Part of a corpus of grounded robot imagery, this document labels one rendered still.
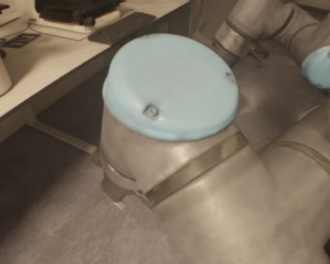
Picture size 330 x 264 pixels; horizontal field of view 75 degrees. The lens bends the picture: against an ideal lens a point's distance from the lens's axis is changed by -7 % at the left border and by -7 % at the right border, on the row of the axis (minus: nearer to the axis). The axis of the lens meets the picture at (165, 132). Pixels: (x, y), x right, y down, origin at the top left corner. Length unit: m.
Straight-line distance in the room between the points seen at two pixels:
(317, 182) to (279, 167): 0.03
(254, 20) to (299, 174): 0.42
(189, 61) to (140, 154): 0.07
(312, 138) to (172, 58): 0.14
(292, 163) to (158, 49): 0.13
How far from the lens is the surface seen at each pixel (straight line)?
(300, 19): 0.60
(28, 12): 1.44
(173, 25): 3.08
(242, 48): 0.57
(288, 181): 0.18
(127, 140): 0.16
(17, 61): 1.04
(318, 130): 0.23
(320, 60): 0.47
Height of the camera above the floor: 1.14
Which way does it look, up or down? 43 degrees down
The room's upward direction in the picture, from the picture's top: 3 degrees clockwise
